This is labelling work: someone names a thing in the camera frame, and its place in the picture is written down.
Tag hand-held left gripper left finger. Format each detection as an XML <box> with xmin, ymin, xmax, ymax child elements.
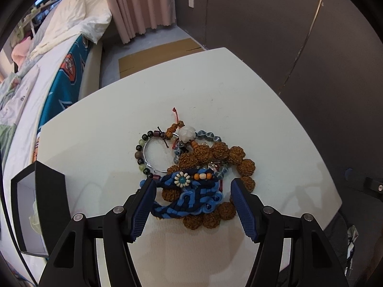
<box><xmin>39</xmin><ymin>179</ymin><xmax>158</xmax><ymax>287</ymax></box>

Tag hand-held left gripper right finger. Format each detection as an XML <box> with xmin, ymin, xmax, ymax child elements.
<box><xmin>230</xmin><ymin>178</ymin><xmax>349</xmax><ymax>287</ymax></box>

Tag blue braided bracelet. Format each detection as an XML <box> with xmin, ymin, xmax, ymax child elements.
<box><xmin>140</xmin><ymin>169</ymin><xmax>224</xmax><ymax>219</ymax></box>

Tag silver bangle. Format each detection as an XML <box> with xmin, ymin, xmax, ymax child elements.
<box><xmin>143</xmin><ymin>136</ymin><xmax>180</xmax><ymax>174</ymax></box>

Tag large brown bead bracelet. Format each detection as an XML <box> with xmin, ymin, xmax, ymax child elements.
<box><xmin>162</xmin><ymin>142</ymin><xmax>256</xmax><ymax>230</ymax></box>

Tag green and dark bead bracelet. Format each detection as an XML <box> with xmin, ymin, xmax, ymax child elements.
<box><xmin>135</xmin><ymin>128</ymin><xmax>163</xmax><ymax>180</ymax></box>

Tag grey-blue bead bracelet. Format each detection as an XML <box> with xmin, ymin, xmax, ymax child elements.
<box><xmin>174</xmin><ymin>129</ymin><xmax>231</xmax><ymax>180</ymax></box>

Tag small brown bead red-cord bracelet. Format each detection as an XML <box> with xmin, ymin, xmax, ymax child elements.
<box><xmin>157</xmin><ymin>108</ymin><xmax>186</xmax><ymax>150</ymax></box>

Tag black jewelry box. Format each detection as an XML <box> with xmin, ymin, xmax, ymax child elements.
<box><xmin>10</xmin><ymin>160</ymin><xmax>72</xmax><ymax>257</ymax></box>

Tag patterned bag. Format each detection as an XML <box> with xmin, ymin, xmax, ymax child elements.
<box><xmin>344</xmin><ymin>224</ymin><xmax>360</xmax><ymax>278</ymax></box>

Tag teal printed blanket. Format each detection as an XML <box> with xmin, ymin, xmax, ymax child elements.
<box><xmin>30</xmin><ymin>34</ymin><xmax>92</xmax><ymax>162</ymax></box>

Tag brown cardboard sheet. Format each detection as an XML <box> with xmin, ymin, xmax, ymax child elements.
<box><xmin>119</xmin><ymin>38</ymin><xmax>204</xmax><ymax>80</ymax></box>

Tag white bed sheet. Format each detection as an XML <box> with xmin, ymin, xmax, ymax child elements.
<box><xmin>0</xmin><ymin>46</ymin><xmax>75</xmax><ymax>276</ymax></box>

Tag white printed cloth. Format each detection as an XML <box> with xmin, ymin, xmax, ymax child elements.
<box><xmin>0</xmin><ymin>66</ymin><xmax>41</xmax><ymax>126</ymax></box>

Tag pink cloth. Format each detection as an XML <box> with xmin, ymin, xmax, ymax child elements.
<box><xmin>11</xmin><ymin>37</ymin><xmax>38</xmax><ymax>66</ymax></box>

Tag white duvet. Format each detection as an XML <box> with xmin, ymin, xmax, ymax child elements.
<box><xmin>30</xmin><ymin>0</ymin><xmax>113</xmax><ymax>57</ymax></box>

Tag pink curtain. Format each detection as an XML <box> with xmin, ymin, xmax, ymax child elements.
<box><xmin>99</xmin><ymin>0</ymin><xmax>177</xmax><ymax>44</ymax></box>

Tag white bed frame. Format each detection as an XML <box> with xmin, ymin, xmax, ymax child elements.
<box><xmin>79</xmin><ymin>40</ymin><xmax>104</xmax><ymax>99</ymax></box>

